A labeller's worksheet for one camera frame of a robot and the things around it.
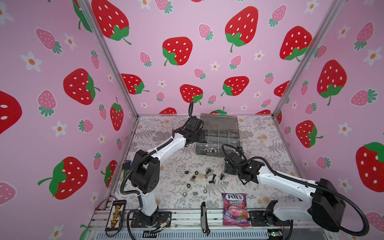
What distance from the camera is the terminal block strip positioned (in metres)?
0.72

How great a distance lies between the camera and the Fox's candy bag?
Answer: 2.41ft

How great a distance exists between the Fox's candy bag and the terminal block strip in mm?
526
